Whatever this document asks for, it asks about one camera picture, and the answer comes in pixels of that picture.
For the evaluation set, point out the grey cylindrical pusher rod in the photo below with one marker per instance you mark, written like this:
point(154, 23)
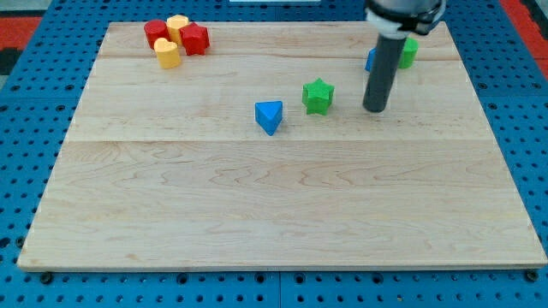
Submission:
point(382, 73)

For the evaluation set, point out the green star block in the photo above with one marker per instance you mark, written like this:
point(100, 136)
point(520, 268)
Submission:
point(317, 97)

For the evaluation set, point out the blue triangle block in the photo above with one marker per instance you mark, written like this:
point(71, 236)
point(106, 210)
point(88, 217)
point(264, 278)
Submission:
point(269, 115)

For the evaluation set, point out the red star block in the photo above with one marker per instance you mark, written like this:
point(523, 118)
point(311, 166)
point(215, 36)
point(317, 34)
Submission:
point(195, 39)

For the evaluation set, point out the blue block behind rod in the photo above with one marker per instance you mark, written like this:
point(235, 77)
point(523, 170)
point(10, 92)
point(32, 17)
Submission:
point(370, 59)

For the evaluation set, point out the green cylinder block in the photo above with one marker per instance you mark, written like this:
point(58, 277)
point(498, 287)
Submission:
point(409, 52)

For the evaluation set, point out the yellow pentagon block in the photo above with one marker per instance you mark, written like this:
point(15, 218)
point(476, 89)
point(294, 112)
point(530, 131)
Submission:
point(174, 24)

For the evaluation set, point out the yellow heart block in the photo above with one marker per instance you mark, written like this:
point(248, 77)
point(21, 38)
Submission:
point(167, 53)

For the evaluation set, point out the red cylinder block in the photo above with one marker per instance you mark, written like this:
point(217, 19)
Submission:
point(154, 30)

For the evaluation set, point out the wooden board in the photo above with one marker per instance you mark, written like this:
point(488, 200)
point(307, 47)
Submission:
point(166, 170)

